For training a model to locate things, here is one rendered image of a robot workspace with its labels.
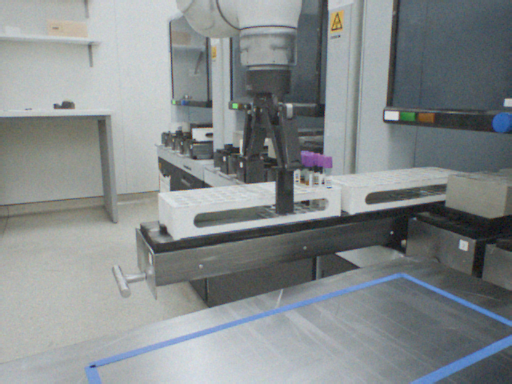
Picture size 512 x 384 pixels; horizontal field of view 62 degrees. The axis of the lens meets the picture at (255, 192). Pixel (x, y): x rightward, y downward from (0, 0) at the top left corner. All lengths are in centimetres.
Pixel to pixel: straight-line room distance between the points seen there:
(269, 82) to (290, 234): 24
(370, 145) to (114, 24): 344
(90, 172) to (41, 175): 41
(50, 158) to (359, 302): 385
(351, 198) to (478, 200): 21
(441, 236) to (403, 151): 29
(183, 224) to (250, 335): 28
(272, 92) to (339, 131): 45
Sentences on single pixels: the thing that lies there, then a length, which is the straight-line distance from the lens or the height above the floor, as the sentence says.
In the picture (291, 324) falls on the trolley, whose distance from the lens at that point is 41.
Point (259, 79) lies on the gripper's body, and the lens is 68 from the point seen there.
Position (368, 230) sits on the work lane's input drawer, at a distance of 78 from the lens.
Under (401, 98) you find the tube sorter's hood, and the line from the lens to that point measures 93.
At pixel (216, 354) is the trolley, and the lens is 37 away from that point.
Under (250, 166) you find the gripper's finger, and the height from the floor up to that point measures 90.
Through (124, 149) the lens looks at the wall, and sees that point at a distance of 421.
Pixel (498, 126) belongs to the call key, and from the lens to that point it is 76.
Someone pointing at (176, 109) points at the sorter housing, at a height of 94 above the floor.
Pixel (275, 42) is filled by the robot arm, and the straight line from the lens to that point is 67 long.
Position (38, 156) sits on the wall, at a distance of 417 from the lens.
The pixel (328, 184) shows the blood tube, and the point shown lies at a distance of 74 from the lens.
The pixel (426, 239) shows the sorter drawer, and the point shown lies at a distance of 79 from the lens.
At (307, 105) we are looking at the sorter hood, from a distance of 118.
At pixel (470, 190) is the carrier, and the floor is 86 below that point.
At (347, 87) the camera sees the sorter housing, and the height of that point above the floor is 104.
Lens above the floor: 102
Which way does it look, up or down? 13 degrees down
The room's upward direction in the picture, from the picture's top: straight up
